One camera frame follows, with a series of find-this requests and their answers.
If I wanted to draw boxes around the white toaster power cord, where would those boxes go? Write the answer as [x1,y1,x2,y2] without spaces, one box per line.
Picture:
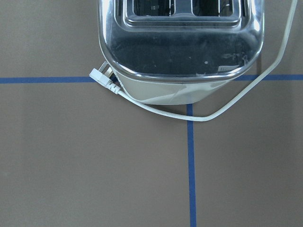
[89,0,298,122]

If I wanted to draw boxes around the cream toaster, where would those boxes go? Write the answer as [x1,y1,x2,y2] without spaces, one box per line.
[97,0,265,105]

